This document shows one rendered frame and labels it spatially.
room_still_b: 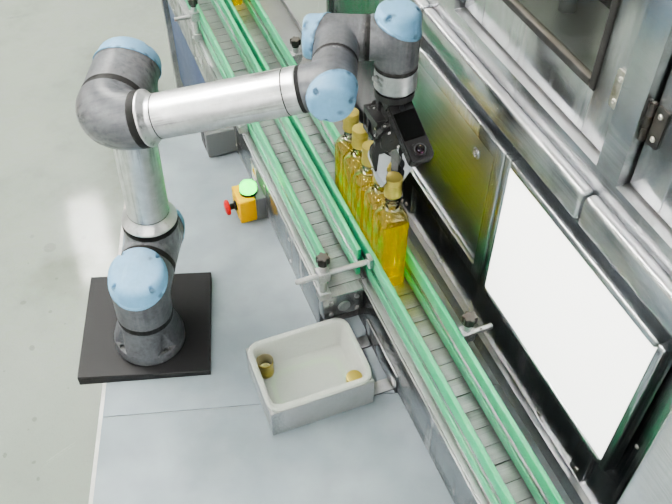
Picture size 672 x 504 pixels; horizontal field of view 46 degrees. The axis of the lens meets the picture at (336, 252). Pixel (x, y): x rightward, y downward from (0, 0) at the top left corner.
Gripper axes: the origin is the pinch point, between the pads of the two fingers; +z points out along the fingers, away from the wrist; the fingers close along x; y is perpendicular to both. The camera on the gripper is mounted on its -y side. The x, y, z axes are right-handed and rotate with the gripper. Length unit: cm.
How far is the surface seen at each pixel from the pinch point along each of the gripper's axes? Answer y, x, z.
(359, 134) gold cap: 15.8, 0.3, 0.5
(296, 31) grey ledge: 99, -15, 28
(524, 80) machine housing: -12.3, -16.0, -26.6
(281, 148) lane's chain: 50, 7, 28
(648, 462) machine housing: -85, 24, -54
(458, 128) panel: 0.3, -13.0, -8.5
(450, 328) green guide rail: -21.9, -3.2, 21.1
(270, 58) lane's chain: 88, -4, 28
